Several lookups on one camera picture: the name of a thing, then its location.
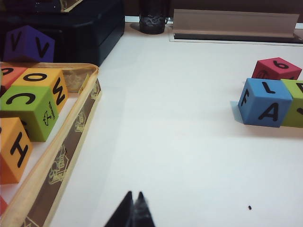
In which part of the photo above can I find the beige cable tray rail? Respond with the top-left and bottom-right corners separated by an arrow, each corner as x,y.
169,9 -> 300,43

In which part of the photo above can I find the blue block L and A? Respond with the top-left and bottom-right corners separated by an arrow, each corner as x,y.
238,78 -> 293,128

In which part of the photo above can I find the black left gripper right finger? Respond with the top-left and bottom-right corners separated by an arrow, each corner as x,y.
132,191 -> 156,227

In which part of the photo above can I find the brown desk divider panel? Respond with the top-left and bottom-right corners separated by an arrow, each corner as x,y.
123,0 -> 303,17

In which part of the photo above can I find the purple block V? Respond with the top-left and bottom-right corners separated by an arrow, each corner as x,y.
3,25 -> 55,63

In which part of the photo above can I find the orange foam letter block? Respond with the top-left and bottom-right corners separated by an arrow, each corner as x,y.
0,66 -> 27,90

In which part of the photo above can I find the pink block 6 and A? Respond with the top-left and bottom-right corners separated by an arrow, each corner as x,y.
251,57 -> 303,81

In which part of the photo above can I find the dark blue storage box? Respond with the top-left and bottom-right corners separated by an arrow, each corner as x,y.
0,0 -> 125,67

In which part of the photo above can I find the black mug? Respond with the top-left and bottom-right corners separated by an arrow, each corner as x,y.
139,0 -> 170,35

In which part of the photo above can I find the yellow block O and W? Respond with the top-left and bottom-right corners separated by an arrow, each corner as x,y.
11,68 -> 69,113

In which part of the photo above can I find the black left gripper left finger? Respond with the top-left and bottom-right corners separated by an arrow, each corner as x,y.
103,191 -> 134,227

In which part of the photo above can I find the green block E and duck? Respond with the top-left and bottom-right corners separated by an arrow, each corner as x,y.
280,79 -> 303,128

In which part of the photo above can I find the orange block H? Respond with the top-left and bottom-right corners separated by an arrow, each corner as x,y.
0,117 -> 33,185

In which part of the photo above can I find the yellow patterned box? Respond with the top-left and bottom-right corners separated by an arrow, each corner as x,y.
59,0 -> 84,12

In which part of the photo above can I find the green block C and umbrella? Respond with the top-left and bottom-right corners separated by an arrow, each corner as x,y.
0,85 -> 59,142

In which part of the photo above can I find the beige patterned block tray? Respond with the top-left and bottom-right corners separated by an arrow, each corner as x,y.
0,61 -> 103,227

